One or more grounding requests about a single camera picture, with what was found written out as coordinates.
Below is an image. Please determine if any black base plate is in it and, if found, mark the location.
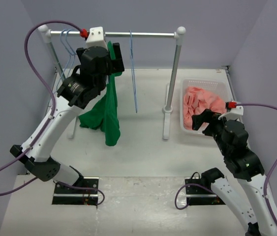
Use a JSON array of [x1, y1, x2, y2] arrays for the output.
[[52, 177, 99, 206], [185, 186, 225, 206]]

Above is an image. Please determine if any blue hanger far left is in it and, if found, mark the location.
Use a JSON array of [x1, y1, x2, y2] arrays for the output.
[[56, 29, 77, 89]]

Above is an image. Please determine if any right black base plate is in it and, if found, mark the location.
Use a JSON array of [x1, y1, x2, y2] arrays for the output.
[[185, 186, 225, 206]]

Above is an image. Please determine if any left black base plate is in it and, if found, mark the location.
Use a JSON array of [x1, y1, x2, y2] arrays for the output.
[[52, 177, 99, 206]]

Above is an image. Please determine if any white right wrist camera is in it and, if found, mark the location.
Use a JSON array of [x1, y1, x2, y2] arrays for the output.
[[218, 101, 244, 120]]

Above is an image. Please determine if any white metal clothes rack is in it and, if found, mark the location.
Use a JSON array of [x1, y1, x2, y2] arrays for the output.
[[37, 23, 186, 140]]

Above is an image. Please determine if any blue hanger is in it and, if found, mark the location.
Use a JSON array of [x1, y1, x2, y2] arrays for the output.
[[56, 29, 77, 89], [129, 31, 138, 113]]

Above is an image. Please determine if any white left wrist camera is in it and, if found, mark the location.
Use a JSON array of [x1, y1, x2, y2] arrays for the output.
[[86, 27, 107, 49]]

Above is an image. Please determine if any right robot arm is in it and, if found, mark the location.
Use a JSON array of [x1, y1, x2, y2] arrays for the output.
[[192, 106, 277, 236]]

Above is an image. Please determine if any pink t shirt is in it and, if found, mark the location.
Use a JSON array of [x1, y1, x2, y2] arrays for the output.
[[182, 87, 226, 130]]

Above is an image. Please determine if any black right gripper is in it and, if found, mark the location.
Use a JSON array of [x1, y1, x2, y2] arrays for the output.
[[191, 108, 230, 155]]

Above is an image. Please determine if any blue hanger middle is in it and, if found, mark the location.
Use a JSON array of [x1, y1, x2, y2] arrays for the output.
[[129, 31, 138, 113]]

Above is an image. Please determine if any white plastic laundry basket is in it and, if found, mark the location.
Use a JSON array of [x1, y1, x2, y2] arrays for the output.
[[180, 77, 232, 135]]

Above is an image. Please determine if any green t shirt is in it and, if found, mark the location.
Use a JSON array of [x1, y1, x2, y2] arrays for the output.
[[78, 40, 121, 147]]

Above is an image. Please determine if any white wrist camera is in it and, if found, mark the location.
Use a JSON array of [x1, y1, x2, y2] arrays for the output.
[[86, 27, 107, 49], [218, 101, 244, 120]]

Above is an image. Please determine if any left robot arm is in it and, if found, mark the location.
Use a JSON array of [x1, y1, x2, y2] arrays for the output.
[[10, 42, 124, 193]]

